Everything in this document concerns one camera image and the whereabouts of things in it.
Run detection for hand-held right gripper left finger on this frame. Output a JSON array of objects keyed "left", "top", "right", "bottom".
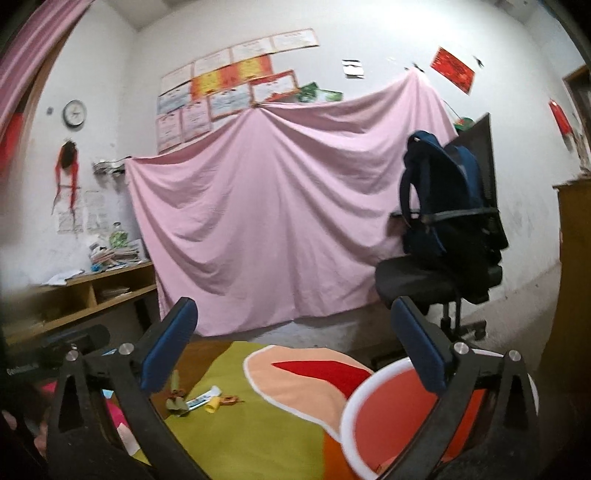
[{"left": 46, "top": 296, "right": 208, "bottom": 480}]

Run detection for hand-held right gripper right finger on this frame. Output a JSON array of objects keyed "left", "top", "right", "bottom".
[{"left": 392, "top": 296, "right": 546, "bottom": 480}]

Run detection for white tube yellow cap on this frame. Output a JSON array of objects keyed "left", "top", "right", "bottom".
[{"left": 184, "top": 385, "right": 223, "bottom": 414}]

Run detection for orange plastic basin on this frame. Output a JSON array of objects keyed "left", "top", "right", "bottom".
[{"left": 339, "top": 348, "right": 541, "bottom": 480}]

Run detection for person's left hand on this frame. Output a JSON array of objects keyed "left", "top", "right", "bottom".
[{"left": 33, "top": 421, "right": 49, "bottom": 457}]

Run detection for black office chair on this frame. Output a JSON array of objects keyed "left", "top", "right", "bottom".
[{"left": 375, "top": 112, "right": 509, "bottom": 342}]

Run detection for wooden desk with shelves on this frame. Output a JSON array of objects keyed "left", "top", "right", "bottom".
[{"left": 0, "top": 261, "right": 160, "bottom": 352}]

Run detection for stack of books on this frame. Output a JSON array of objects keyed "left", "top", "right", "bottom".
[{"left": 88, "top": 235, "right": 144, "bottom": 273}]

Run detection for multicolour blanket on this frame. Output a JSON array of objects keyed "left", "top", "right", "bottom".
[{"left": 99, "top": 340, "right": 377, "bottom": 480}]

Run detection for dark blue backpack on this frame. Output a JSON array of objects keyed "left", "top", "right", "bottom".
[{"left": 399, "top": 130, "right": 504, "bottom": 303}]

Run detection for pink hanging sheet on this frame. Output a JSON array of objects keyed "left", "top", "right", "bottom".
[{"left": 124, "top": 69, "right": 460, "bottom": 337}]

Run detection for wooden cabinet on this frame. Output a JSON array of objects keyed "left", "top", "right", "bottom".
[{"left": 551, "top": 178, "right": 591, "bottom": 352}]

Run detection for red cloth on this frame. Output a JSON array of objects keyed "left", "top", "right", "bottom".
[{"left": 0, "top": 113, "right": 24, "bottom": 160}]

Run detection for small red hanging ornament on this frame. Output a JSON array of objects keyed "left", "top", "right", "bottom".
[{"left": 549, "top": 99, "right": 573, "bottom": 137}]

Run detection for green photo cards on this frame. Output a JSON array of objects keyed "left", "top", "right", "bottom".
[{"left": 298, "top": 82, "right": 343, "bottom": 103}]

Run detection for pink striped curtain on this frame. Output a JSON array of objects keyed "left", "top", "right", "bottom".
[{"left": 0, "top": 0, "right": 93, "bottom": 134}]

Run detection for wall calendar sheets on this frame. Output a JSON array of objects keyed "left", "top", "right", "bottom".
[{"left": 58, "top": 189, "right": 107, "bottom": 234}]

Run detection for metal wall rack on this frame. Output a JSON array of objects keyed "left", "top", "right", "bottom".
[{"left": 92, "top": 157, "right": 130, "bottom": 175}]

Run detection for red tassel wall ornament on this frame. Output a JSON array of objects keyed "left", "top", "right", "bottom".
[{"left": 52, "top": 141, "right": 81, "bottom": 215}]

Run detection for round wall clock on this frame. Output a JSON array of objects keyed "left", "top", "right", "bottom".
[{"left": 62, "top": 99, "right": 88, "bottom": 127}]

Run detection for group of wall certificates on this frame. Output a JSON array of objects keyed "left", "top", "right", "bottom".
[{"left": 156, "top": 28, "right": 320, "bottom": 155}]

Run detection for red paper wall poster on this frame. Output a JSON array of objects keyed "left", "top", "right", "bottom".
[{"left": 431, "top": 46, "right": 476, "bottom": 95}]

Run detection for wooden door frame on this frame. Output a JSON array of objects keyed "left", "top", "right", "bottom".
[{"left": 562, "top": 65, "right": 591, "bottom": 167}]

